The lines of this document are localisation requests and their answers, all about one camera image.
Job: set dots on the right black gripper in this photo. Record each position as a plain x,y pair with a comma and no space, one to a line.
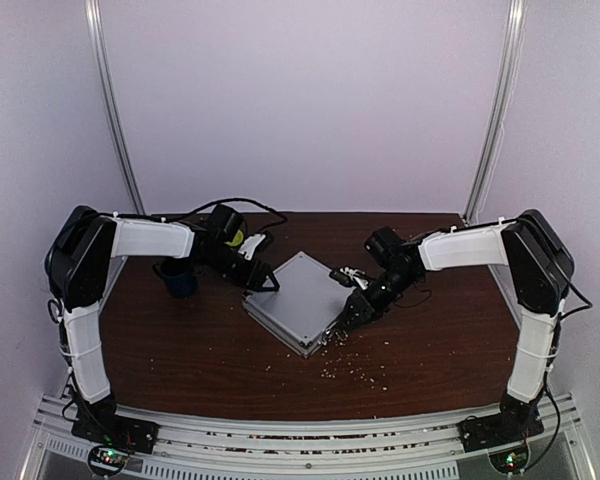
363,306

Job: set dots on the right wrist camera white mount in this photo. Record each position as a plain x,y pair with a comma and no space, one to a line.
349,277

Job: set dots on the front aluminium rail base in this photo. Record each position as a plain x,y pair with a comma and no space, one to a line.
424,446

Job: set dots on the aluminium poker case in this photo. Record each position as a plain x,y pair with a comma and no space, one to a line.
306,305

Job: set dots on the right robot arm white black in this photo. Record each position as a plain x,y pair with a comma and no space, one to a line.
541,268

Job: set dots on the green bowl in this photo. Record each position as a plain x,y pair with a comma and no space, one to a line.
237,240

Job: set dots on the aluminium frame post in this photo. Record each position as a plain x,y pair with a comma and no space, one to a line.
505,85
98,42

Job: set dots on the dark blue mug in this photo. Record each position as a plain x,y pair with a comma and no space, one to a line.
177,276

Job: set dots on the right aluminium frame post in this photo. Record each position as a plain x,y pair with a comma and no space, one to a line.
505,85

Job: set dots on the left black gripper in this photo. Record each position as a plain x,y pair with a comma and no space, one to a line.
258,282

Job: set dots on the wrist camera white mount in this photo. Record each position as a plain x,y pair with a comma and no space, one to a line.
255,243
349,277

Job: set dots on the left aluminium frame post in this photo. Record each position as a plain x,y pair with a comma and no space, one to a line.
98,42

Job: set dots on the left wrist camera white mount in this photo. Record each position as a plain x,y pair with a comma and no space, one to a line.
255,243

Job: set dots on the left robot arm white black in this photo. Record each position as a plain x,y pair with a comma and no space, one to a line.
77,267

